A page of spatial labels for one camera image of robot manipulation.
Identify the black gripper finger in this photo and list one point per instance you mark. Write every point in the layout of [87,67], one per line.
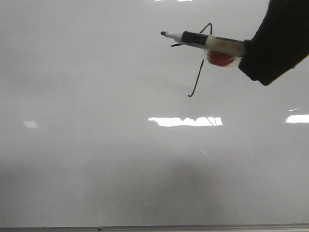
[280,43]

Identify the white black whiteboard marker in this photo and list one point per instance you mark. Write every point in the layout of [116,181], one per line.
[207,42]

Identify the red ball in plastic wrap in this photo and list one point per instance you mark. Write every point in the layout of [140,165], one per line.
[223,58]

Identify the white whiteboard with aluminium frame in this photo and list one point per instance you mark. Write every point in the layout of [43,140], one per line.
[104,123]

